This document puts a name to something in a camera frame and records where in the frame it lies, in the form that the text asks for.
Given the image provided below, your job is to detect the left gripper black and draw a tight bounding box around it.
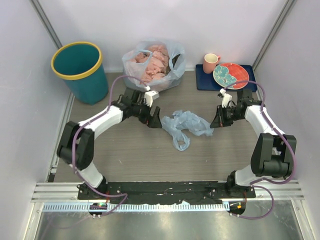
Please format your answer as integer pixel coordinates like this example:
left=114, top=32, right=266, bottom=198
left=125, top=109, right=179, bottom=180
left=131, top=99, right=163, bottom=129

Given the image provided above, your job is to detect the plastic bag with pink trash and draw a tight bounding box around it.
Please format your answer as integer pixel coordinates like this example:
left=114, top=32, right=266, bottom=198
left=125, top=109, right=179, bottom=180
left=122, top=38, right=187, bottom=92

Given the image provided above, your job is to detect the red blue floral plate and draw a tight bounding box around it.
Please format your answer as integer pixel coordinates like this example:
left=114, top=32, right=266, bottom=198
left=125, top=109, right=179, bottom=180
left=212, top=62, right=250, bottom=90

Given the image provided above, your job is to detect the light blue plastic bag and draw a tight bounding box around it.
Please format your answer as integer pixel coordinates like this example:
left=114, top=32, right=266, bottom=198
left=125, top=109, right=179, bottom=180
left=160, top=110, right=214, bottom=152

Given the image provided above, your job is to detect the aluminium frame rail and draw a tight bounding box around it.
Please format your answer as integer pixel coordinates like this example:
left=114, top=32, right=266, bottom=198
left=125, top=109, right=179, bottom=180
left=31, top=180, right=305, bottom=203

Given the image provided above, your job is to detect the white slotted cable duct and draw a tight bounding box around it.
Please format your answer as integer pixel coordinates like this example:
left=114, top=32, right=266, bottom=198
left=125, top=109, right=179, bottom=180
left=42, top=201, right=230, bottom=214

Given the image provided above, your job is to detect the dark blue tray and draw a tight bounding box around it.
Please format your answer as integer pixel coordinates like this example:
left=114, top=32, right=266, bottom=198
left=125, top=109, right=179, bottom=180
left=195, top=64, right=256, bottom=91

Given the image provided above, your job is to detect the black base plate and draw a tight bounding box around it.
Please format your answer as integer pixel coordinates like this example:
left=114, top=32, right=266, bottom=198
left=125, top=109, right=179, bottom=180
left=77, top=180, right=256, bottom=206

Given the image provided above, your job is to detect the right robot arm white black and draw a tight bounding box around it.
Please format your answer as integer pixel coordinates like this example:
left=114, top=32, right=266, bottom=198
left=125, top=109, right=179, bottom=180
left=210, top=88, right=297, bottom=198

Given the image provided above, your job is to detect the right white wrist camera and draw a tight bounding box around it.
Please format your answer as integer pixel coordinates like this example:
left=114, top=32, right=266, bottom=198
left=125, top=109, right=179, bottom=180
left=218, top=88, right=232, bottom=108

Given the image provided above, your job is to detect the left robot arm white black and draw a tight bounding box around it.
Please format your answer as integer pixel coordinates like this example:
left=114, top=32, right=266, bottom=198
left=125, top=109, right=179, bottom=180
left=56, top=88, right=162, bottom=200

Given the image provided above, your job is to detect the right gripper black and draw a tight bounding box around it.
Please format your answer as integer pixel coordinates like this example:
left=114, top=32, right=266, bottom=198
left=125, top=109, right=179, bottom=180
left=210, top=104, right=243, bottom=129

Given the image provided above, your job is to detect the teal trash bin yellow rim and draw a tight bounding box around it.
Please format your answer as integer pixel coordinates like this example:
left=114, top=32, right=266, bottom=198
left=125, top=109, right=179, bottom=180
left=50, top=41, right=109, bottom=105

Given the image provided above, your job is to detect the pink ceramic mug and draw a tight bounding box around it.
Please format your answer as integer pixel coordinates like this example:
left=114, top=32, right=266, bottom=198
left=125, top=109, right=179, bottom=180
left=202, top=53, right=221, bottom=74

